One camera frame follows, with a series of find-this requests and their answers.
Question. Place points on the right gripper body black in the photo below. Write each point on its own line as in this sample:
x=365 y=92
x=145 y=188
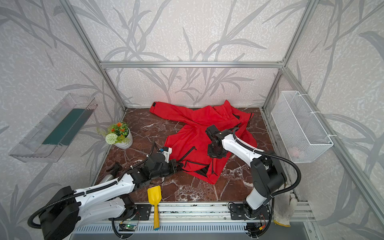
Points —
x=216 y=151

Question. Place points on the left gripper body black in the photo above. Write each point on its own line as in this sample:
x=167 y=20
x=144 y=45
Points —
x=172 y=167

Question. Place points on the red jacket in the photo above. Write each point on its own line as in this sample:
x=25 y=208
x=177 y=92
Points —
x=190 y=145

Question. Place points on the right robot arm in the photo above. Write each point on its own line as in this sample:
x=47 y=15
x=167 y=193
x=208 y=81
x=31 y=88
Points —
x=267 y=171

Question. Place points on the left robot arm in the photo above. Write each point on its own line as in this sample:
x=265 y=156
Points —
x=71 y=209

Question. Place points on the yellow plastic scoop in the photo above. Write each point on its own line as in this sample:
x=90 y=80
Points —
x=154 y=197

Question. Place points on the silver spray bottle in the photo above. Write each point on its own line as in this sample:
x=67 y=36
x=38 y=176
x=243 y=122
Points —
x=112 y=173

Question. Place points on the potted artificial flower plant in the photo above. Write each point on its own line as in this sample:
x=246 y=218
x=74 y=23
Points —
x=118 y=135

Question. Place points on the green circuit board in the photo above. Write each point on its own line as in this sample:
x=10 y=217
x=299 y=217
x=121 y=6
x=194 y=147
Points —
x=126 y=227

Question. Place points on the white work glove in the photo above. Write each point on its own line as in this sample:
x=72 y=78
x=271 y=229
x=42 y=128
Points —
x=284 y=209

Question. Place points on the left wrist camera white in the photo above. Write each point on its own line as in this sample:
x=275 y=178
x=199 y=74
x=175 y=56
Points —
x=166 y=152

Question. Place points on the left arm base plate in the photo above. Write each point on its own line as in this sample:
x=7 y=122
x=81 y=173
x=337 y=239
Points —
x=142 y=212

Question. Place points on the aluminium frame rail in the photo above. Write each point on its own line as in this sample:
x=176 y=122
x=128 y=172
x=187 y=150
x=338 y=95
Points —
x=199 y=212

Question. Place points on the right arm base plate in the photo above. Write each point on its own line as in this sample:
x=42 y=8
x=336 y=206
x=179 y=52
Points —
x=241 y=211

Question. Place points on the white wire mesh basket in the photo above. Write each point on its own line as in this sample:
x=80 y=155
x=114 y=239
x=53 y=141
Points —
x=304 y=137

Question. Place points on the clear acrylic wall shelf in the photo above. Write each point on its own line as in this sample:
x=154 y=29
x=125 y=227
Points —
x=49 y=139

